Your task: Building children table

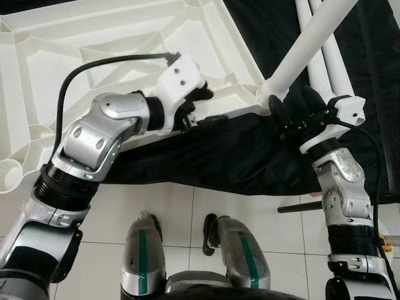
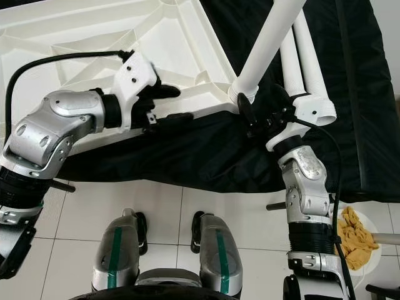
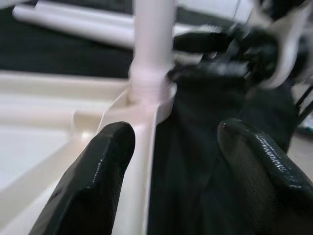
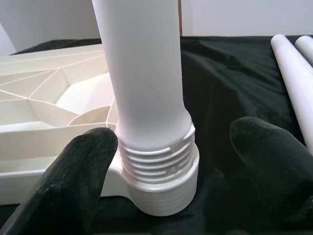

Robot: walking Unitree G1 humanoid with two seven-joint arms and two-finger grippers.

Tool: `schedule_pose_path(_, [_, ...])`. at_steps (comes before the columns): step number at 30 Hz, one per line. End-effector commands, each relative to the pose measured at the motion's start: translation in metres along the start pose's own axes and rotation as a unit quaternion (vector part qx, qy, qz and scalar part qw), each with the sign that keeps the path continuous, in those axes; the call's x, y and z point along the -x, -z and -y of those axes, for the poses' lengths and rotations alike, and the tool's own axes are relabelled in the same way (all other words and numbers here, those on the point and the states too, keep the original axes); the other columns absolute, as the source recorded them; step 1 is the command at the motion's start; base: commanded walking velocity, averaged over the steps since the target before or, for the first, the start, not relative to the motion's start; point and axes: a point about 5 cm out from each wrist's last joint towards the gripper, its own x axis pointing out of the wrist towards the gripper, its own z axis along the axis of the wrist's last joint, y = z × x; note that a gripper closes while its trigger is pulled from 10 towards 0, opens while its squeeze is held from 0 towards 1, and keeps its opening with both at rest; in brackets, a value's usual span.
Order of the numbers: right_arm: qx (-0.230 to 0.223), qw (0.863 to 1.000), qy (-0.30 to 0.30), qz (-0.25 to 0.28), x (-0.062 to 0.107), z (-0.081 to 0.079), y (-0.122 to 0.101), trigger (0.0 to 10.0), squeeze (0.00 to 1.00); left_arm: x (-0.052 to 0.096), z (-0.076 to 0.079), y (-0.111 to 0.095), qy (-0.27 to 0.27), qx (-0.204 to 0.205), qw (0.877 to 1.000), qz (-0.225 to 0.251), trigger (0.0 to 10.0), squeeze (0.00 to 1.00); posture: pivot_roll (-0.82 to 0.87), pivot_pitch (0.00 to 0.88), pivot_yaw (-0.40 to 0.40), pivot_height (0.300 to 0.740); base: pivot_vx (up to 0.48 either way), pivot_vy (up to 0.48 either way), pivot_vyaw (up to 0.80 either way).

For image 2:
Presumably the black metal table leg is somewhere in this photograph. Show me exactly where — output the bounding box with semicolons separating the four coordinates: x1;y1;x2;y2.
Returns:
50;180;76;192
266;200;288;211

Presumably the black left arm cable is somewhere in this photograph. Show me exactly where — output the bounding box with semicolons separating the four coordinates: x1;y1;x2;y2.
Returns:
4;50;135;135

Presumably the silver right robot leg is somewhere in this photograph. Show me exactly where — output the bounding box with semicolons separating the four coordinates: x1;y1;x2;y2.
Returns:
191;212;244;298

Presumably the black storage crate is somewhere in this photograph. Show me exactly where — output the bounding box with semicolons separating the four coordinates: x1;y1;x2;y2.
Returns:
366;284;400;300

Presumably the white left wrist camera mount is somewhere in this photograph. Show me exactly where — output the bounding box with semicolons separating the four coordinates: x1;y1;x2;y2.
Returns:
112;50;163;132

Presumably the silver robot leg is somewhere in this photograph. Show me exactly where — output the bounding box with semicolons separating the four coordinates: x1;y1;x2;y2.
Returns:
191;212;244;298
92;209;144;291

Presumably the white pedestal fan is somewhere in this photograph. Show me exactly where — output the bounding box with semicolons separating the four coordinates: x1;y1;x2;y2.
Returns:
334;206;400;288

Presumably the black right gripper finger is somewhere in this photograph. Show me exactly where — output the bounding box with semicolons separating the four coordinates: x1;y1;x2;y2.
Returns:
237;92;258;125
269;82;293;114

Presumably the silver left robot leg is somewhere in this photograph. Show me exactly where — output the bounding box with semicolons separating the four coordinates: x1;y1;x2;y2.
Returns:
92;209;144;291

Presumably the white plastic table top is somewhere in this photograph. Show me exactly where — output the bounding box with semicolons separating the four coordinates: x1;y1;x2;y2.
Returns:
0;0;251;135

